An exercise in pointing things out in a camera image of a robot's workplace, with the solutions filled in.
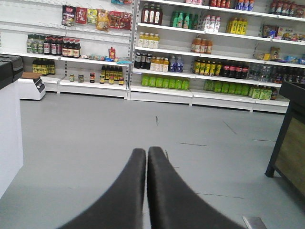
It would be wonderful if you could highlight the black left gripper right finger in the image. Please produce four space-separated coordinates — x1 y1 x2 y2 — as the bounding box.
148 146 241 229

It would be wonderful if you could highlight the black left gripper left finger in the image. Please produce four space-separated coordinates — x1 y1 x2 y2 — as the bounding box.
60 148 146 229

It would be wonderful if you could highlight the black wooden fruit display stand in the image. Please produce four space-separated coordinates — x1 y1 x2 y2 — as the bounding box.
265 82 305 196

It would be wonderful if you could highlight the white box appliance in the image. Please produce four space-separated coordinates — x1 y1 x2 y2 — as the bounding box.
18 72 46 101

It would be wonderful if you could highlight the white supermarket shelf unit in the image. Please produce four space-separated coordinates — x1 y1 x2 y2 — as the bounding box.
0 0 305 113

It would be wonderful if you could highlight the white counter with black top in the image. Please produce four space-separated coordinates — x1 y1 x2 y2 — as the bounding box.
0 54 23 196

